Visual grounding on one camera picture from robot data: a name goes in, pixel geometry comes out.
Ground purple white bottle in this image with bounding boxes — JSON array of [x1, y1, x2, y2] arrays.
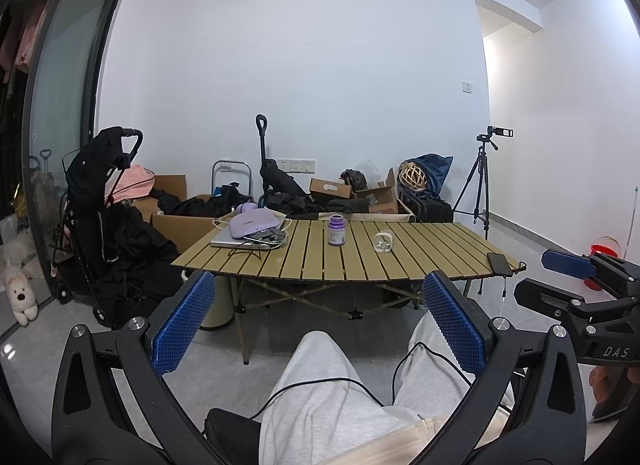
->
[[328, 214, 347, 246]]

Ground person's right hand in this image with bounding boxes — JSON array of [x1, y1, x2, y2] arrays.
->
[[588, 367, 620, 404]]

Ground red bucket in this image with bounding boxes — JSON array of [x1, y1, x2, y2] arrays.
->
[[590, 235, 622, 261]]

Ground black smartphone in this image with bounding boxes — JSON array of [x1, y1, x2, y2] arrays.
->
[[487, 253, 513, 277]]

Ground white plush dog toy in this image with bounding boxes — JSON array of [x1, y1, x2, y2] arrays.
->
[[3, 265, 38, 327]]

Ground black baby stroller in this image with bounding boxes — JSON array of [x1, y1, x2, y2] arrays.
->
[[49, 126, 181, 330]]

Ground black suitcase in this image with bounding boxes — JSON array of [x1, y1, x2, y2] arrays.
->
[[412, 197, 454, 223]]

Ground blue fabric bag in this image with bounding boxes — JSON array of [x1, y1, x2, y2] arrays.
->
[[405, 153, 454, 199]]

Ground woven rattan ball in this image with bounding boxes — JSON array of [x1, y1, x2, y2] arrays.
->
[[398, 160, 427, 193]]

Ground clear glass cup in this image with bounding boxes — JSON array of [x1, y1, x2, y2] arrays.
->
[[372, 230, 394, 253]]

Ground large cardboard box left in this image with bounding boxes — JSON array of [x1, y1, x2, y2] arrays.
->
[[132, 174, 215, 254]]

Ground wooden slat folding table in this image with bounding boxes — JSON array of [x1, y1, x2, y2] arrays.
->
[[174, 219, 500, 364]]

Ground person's grey trouser legs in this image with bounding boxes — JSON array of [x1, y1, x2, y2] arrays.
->
[[258, 313, 474, 464]]

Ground open cardboard box right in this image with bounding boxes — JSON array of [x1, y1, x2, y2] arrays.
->
[[354, 168, 412, 216]]

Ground pink bag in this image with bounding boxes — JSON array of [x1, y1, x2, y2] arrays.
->
[[105, 165, 155, 203]]

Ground silver laptop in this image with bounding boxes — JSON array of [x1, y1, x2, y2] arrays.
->
[[209, 219, 288, 251]]

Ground purple pouch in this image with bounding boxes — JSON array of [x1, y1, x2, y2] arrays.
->
[[228, 202, 283, 240]]

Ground cardboard box with oval hole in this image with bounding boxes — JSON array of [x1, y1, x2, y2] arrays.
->
[[309, 178, 352, 199]]

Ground metal folding step stool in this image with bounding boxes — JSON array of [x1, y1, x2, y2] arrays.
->
[[210, 159, 253, 197]]

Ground glass sliding door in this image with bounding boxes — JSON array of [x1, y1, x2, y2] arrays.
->
[[22, 0, 118, 289]]

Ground black camera tripod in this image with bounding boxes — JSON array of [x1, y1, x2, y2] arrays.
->
[[451, 140, 500, 241]]

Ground black cable on lap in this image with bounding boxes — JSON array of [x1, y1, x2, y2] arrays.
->
[[249, 341, 511, 423]]

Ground white charging cable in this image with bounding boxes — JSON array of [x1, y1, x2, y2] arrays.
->
[[211, 216, 294, 249]]

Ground black folded cart with handle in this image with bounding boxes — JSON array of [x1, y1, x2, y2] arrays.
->
[[255, 114, 307, 205]]

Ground white wall power strip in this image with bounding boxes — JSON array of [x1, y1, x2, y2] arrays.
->
[[277, 158, 316, 173]]

